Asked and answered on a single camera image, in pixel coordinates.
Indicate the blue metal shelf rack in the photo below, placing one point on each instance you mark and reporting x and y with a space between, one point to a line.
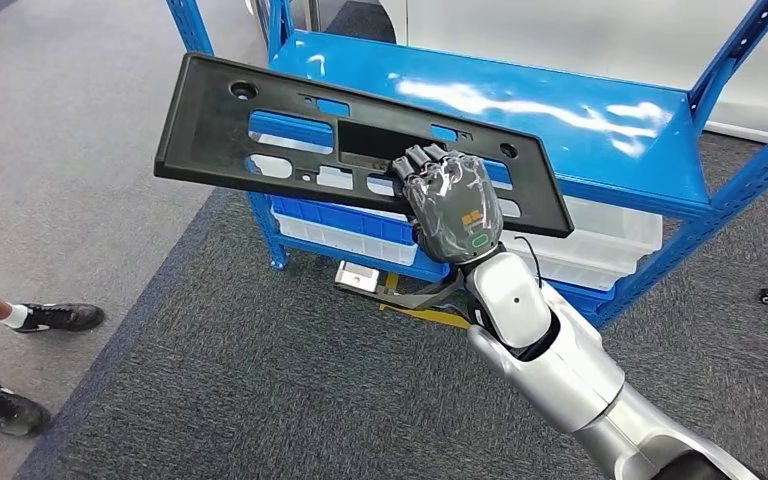
589 166

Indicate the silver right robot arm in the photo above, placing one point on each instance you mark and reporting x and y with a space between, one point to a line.
556 371

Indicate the black plastic panel part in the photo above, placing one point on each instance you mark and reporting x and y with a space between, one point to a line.
198 132

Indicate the person's black shoe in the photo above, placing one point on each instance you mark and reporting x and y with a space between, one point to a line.
6 411
59 316

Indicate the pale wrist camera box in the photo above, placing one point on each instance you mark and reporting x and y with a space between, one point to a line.
356 277

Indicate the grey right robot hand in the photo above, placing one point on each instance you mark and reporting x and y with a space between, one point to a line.
453 212

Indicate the white car body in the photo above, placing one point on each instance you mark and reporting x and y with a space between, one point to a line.
556 33

